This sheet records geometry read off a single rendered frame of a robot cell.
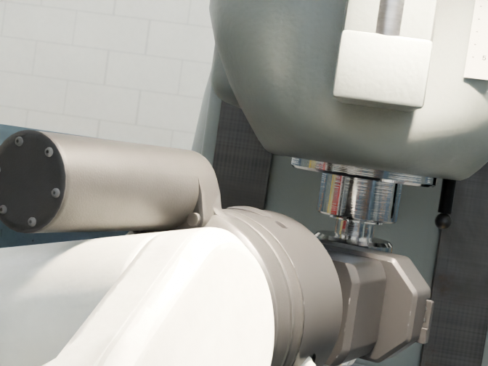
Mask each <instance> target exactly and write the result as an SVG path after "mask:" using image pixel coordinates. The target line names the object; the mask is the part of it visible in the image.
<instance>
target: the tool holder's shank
mask: <svg viewBox="0 0 488 366"><path fill-rule="evenodd" d="M329 217H332V218H335V219H336V223H335V234H336V235H339V236H342V237H348V238H353V239H358V240H372V239H373V235H374V231H375V225H376V224H383V223H376V222H370V221H360V220H354V219H346V218H341V217H337V216H331V215H329Z"/></svg>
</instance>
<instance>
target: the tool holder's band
mask: <svg viewBox="0 0 488 366"><path fill-rule="evenodd" d="M314 235H315V236H316V237H317V238H318V239H322V240H329V241H333V242H337V243H343V244H347V245H354V246H358V247H362V248H369V249H373V250H377V251H383V252H387V253H392V249H393V245H392V244H391V243H390V242H389V241H387V240H383V239H380V238H376V237H374V238H373V239H372V240H358V239H353V238H348V237H342V236H339V235H336V234H335V231H327V230H320V231H317V232H315V233H314Z"/></svg>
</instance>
